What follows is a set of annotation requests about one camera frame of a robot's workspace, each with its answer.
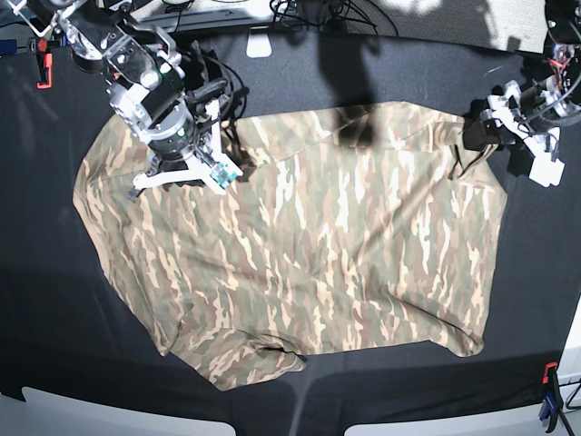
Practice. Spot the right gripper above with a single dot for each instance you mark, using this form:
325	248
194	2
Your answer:
213	157

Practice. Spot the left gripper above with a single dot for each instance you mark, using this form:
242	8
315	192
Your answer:
482	139

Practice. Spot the camouflage t-shirt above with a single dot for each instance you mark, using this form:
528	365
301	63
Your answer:
352	228

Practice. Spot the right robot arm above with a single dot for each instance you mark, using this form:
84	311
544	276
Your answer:
173	102

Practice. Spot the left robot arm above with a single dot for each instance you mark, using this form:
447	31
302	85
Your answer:
555	100

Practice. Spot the white tape patch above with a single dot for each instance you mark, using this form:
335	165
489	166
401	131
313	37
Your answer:
258	44

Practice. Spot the orange clamp top left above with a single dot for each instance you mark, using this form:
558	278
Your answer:
45	65

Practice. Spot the orange clamp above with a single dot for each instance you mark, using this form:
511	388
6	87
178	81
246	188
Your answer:
552	400
45	65

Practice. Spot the orange clamp bottom right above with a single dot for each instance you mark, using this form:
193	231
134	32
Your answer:
552	400

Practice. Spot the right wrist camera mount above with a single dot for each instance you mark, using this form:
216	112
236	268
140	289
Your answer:
186	126

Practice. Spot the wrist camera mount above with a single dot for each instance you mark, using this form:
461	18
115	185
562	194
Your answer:
504	113
186	126

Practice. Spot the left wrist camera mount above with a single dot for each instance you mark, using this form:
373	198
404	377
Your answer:
504	113

